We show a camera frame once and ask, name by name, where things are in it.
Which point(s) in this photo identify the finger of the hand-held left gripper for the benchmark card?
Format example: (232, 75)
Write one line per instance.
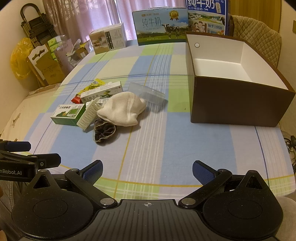
(49, 160)
(18, 146)

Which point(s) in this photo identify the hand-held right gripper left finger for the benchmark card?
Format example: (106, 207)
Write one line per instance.
(93, 170)

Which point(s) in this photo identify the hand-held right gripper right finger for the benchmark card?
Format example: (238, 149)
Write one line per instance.
(202, 171)

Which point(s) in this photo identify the dark velvet scrunchie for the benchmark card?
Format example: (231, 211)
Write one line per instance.
(104, 131)

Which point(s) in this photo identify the green white spray box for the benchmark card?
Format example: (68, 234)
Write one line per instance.
(67, 113)

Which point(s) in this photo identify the white ribbed plastic holder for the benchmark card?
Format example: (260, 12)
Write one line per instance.
(89, 114)

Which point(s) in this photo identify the white sock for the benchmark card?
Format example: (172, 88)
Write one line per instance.
(120, 109)

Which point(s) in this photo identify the brown cardboard box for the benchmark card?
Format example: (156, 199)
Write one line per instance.
(231, 102)

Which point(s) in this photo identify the white ointment box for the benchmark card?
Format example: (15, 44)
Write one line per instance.
(104, 93)

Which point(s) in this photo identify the yellow red snack packet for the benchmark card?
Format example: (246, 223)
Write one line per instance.
(92, 87)

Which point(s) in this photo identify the clear plastic container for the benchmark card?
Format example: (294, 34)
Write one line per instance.
(148, 92)

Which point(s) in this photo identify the person's left leg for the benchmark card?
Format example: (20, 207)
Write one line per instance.
(9, 194)

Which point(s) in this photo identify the person's leg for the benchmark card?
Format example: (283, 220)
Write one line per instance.
(9, 194)
(288, 215)

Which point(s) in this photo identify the flat cardboard sheet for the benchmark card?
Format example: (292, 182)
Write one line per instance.
(44, 89)

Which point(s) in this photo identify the tan cardboard box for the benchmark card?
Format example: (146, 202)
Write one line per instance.
(48, 69)

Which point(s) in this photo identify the yellow plastic bag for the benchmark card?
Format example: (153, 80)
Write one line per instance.
(20, 60)

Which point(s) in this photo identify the person's right leg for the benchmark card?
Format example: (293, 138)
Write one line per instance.
(288, 215)

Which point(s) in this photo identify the stack of green boxes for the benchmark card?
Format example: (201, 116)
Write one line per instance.
(55, 44)

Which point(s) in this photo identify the small open cardboard boxes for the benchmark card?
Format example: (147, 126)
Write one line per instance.
(83, 49)

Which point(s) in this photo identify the black folding step ladder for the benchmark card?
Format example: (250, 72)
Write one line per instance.
(34, 25)

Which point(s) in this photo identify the beige printed box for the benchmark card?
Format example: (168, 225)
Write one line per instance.
(104, 39)

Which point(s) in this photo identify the quilted beige chair cover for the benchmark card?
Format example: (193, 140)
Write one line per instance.
(259, 39)

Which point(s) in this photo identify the green milk carton box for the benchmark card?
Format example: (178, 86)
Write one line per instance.
(159, 30)

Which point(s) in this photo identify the dark wooden chair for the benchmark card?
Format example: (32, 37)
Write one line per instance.
(230, 25)

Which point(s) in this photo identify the blue milk carton box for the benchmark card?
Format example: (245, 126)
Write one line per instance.
(205, 20)

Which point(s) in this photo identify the pink curtain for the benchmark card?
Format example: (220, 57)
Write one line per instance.
(92, 14)

